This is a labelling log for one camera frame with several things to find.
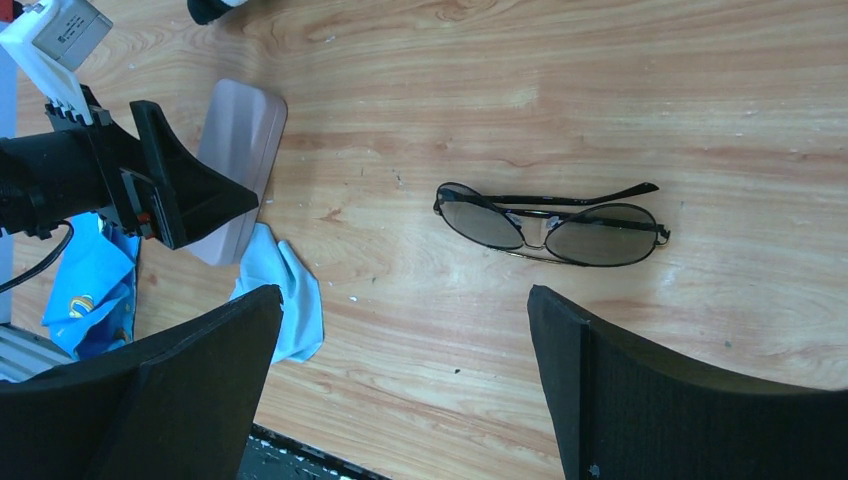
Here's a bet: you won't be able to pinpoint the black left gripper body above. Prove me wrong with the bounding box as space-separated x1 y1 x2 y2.
44 85 157 239

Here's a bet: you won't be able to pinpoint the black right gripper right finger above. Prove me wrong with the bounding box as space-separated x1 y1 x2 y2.
527 285 847 479

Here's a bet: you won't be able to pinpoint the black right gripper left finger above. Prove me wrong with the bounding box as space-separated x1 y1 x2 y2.
1 285 282 479

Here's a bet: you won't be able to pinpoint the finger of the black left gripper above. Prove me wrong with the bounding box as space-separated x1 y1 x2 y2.
130 100 259 250

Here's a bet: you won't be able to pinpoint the pink glasses case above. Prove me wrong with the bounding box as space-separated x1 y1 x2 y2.
187 79 288 266

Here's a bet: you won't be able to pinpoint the light blue cleaning cloth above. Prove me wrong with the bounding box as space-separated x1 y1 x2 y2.
230 223 324 363

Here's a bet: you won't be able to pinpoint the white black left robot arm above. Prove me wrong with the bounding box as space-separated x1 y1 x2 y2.
1 86 259 250

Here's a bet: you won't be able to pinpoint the dark aviator sunglasses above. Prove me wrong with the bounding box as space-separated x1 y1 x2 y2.
433 182 671 268

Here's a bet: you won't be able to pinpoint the blue patterned pouch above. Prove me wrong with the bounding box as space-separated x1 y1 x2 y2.
42 213 141 361

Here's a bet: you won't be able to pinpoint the black white checkered pillow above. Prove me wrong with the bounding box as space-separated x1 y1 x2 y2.
186 0 248 25

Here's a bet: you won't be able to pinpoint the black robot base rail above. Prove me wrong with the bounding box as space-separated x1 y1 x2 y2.
237 423 389 480

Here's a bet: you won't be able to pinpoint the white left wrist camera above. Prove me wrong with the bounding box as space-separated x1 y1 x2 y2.
1 0 113 125

